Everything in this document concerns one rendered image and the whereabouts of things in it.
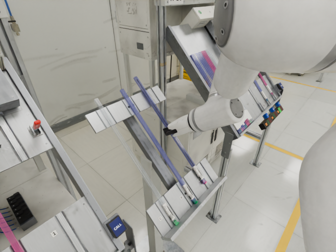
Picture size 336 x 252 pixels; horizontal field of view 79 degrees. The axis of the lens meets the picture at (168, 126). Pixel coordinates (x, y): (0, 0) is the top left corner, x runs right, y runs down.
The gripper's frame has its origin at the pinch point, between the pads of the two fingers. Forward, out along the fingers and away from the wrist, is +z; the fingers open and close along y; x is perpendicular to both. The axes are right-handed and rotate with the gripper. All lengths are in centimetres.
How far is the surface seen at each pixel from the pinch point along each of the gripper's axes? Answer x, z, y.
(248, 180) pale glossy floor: 81, 44, -87
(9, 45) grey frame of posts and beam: -49, 11, 33
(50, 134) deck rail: -17.8, 8.2, 36.4
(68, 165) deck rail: -6.7, 6.4, 36.8
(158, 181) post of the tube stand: 18.7, 14.6, 7.4
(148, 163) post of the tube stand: 7.7, 7.4, 11.5
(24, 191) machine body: -4, 53, 48
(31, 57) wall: -107, 149, -11
